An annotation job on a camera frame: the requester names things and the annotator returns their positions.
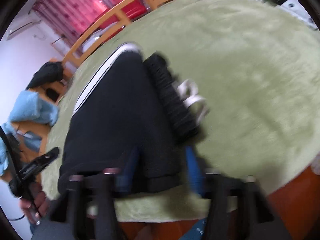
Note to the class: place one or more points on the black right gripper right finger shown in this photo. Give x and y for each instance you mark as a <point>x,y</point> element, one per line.
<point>238,208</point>

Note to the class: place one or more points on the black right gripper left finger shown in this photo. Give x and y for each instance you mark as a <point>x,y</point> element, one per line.
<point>86,209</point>

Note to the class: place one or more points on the black pants with white stripe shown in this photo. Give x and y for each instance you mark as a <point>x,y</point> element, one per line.
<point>130,105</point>

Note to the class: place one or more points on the person's left hand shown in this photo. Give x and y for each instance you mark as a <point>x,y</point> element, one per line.
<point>35,211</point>

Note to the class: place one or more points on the wooden side shelf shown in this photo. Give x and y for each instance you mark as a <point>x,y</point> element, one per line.
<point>53,92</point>

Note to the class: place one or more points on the light blue towel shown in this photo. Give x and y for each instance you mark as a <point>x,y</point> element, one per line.
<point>29,123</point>

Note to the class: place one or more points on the black garment on shelf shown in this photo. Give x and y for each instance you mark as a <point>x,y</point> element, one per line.
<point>48,73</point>

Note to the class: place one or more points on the green bed blanket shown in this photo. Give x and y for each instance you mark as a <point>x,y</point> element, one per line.
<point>256,65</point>

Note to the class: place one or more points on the red box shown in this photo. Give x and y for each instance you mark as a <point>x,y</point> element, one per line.
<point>133,11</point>

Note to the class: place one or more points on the red striped curtain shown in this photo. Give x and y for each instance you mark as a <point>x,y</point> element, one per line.
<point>71,18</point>

